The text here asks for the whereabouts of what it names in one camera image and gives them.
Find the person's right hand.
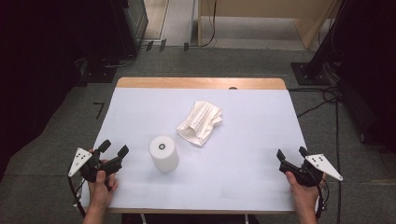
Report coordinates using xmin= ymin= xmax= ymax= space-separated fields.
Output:
xmin=285 ymin=171 xmax=326 ymax=214

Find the left hand-held gripper cable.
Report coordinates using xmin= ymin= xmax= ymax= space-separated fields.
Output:
xmin=67 ymin=167 xmax=87 ymax=218

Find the white paper towel roll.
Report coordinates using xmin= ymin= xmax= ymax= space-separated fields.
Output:
xmin=148 ymin=134 xmax=180 ymax=175

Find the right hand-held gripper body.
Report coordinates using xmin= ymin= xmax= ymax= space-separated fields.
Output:
xmin=278 ymin=153 xmax=344 ymax=188

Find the black flat stand base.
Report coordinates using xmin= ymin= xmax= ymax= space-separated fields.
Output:
xmin=81 ymin=59 xmax=118 ymax=84

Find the black hanging cable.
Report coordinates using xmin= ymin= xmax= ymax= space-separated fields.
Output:
xmin=190 ymin=0 xmax=218 ymax=49

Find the black floor cable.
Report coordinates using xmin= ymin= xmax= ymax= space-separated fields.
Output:
xmin=288 ymin=86 xmax=343 ymax=224

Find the right hand-held gripper cable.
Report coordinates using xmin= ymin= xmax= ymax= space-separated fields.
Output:
xmin=314 ymin=178 xmax=331 ymax=222

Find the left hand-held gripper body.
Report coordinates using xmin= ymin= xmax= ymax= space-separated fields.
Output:
xmin=68 ymin=147 xmax=122 ymax=183

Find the black curtain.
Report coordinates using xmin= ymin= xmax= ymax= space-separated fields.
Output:
xmin=0 ymin=0 xmax=125 ymax=183
xmin=330 ymin=0 xmax=396 ymax=153

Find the black cabinet with glass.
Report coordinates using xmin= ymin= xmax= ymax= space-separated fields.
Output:
xmin=111 ymin=0 xmax=149 ymax=59

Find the grey floor cable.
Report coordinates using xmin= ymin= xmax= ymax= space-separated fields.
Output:
xmin=104 ymin=54 xmax=138 ymax=69

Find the person's left hand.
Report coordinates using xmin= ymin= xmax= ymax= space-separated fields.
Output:
xmin=88 ymin=170 xmax=120 ymax=210

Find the hand-held gripper cable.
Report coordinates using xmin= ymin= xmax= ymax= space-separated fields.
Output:
xmin=67 ymin=167 xmax=87 ymax=218
xmin=314 ymin=178 xmax=331 ymax=222

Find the black metal stand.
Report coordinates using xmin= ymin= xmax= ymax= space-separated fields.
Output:
xmin=290 ymin=0 xmax=356 ymax=87

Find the white paper table sheet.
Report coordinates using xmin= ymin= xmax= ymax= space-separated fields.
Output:
xmin=79 ymin=87 xmax=312 ymax=213

